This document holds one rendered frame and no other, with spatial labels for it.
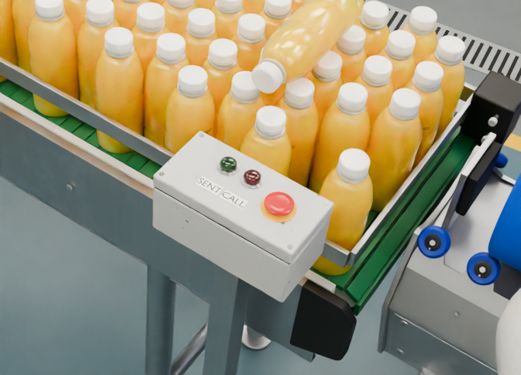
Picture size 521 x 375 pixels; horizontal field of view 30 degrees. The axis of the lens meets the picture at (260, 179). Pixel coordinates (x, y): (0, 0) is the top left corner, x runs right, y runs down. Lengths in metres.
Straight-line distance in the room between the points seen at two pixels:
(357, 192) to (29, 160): 0.59
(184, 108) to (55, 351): 1.13
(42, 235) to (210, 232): 1.39
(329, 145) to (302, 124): 0.05
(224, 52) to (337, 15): 0.16
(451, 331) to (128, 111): 0.56
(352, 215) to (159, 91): 0.33
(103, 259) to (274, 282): 1.34
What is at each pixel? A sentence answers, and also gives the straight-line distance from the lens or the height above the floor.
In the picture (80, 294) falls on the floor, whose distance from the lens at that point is 2.42.
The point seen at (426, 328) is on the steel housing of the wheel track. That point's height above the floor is 0.83.
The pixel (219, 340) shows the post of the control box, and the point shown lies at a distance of 1.41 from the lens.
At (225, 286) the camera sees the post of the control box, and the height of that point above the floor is 0.92.
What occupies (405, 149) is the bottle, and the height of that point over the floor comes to 1.04.
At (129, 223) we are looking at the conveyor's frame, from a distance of 1.51.
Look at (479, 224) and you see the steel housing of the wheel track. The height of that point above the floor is 0.93.
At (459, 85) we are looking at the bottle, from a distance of 1.46.
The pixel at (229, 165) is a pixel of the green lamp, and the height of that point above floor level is 1.11.
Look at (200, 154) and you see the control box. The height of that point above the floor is 1.10.
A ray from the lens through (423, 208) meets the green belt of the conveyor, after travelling 1.49.
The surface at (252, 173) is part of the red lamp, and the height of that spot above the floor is 1.11.
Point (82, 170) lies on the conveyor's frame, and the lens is 1.50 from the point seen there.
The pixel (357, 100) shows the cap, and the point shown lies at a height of 1.10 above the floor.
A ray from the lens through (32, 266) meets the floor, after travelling 2.48.
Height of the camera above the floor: 1.98
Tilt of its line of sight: 48 degrees down
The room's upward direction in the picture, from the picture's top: 8 degrees clockwise
